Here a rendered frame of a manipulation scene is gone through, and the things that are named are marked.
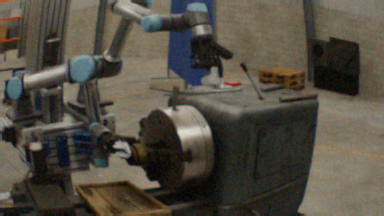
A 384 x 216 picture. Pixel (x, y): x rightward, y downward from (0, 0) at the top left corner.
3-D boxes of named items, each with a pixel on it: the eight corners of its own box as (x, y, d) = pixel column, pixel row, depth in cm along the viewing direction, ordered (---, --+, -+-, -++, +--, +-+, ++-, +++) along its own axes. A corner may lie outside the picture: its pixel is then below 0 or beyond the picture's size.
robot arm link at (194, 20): (196, 8, 173) (209, 2, 167) (201, 30, 172) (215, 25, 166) (181, 7, 168) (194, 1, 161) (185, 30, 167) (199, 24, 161)
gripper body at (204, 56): (191, 70, 166) (186, 40, 166) (211, 69, 170) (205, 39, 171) (203, 66, 159) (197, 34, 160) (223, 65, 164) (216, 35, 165)
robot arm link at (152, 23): (104, -7, 189) (154, 14, 158) (122, -9, 196) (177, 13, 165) (99, 12, 194) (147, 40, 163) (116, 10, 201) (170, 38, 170)
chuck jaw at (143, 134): (162, 146, 175) (152, 117, 179) (168, 140, 171) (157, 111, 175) (137, 149, 169) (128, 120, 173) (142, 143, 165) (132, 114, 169)
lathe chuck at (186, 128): (159, 168, 192) (162, 96, 183) (201, 198, 167) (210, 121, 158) (141, 171, 187) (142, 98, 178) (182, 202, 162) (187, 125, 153)
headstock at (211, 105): (261, 154, 236) (265, 81, 228) (314, 172, 197) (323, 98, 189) (163, 176, 204) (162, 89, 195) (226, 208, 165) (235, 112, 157)
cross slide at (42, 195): (49, 177, 165) (48, 168, 164) (76, 217, 130) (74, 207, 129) (24, 178, 156) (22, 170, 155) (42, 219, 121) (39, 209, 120)
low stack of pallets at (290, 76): (279, 84, 1046) (279, 66, 1037) (305, 89, 996) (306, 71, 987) (256, 89, 948) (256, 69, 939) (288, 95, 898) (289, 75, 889)
